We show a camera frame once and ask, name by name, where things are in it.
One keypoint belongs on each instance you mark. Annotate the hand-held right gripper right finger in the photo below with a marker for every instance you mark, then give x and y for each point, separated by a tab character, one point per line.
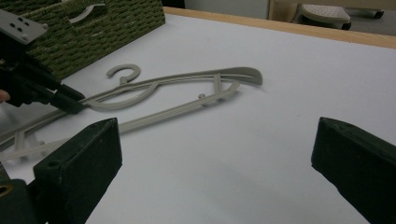
358	168

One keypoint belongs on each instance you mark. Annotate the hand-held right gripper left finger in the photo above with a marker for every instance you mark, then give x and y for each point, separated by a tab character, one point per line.
84	165

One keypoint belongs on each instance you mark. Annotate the green woven basket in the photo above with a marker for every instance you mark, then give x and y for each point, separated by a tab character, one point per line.
102	37

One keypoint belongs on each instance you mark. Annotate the grey plastic hanger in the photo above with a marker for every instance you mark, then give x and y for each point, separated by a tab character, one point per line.
249	76
85	12

